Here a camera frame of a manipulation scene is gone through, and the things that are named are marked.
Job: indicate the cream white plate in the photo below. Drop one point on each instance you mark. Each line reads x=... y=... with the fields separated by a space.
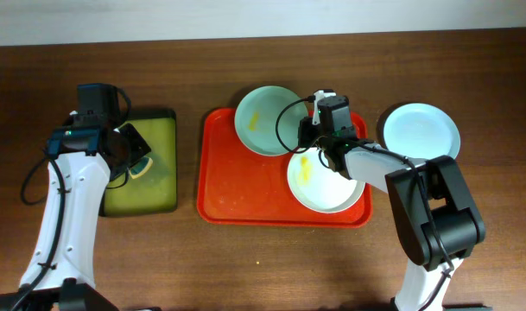
x=317 y=187

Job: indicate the yellow green scrub sponge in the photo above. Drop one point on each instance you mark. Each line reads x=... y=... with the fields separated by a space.
x=141 y=167

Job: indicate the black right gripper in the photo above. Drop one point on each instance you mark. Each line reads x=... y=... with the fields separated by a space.
x=305 y=127

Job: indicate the red plastic tray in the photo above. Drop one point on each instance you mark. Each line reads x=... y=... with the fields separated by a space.
x=240 y=187

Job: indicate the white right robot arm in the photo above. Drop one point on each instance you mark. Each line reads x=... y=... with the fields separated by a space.
x=437 y=221

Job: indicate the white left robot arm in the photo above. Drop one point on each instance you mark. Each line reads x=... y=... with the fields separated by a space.
x=81 y=163

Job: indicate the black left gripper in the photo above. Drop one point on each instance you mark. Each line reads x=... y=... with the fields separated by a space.
x=136 y=144

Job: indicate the black tray with yellow liquid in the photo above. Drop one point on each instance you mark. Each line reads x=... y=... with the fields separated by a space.
x=156 y=191

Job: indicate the mint green plate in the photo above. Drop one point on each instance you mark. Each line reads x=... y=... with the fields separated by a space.
x=256 y=115

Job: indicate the light blue plate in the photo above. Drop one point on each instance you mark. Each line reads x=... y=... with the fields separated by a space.
x=419 y=130

